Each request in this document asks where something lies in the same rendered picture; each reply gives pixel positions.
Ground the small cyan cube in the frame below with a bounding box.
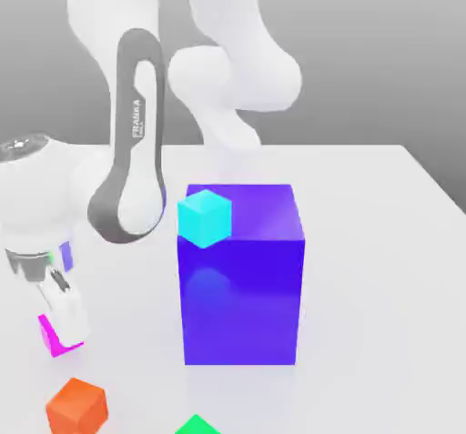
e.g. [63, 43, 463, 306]
[177, 188, 233, 250]

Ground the small orange cube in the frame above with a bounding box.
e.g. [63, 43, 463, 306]
[45, 377, 109, 434]

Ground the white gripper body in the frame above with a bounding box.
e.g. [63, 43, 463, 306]
[38, 281, 91, 347]

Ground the large blue box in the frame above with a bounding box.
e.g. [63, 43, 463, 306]
[177, 183, 306, 367]

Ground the small magenta cube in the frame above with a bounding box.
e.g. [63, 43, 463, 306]
[37, 313, 86, 359]

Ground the small green cube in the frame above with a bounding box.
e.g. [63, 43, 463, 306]
[174, 413, 222, 434]

